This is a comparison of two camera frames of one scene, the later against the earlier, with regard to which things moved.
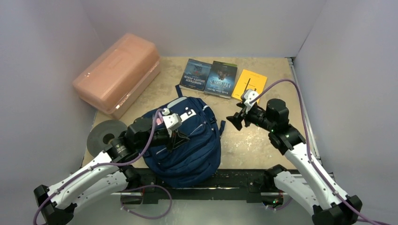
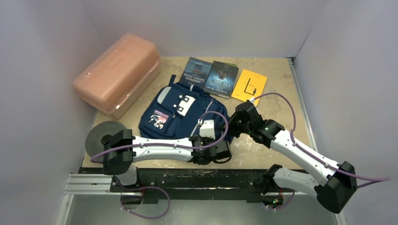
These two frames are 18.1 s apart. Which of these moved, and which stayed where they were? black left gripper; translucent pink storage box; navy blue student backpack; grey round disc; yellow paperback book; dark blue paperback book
Moved: black left gripper; navy blue student backpack
Stayed: translucent pink storage box; dark blue paperback book; grey round disc; yellow paperback book
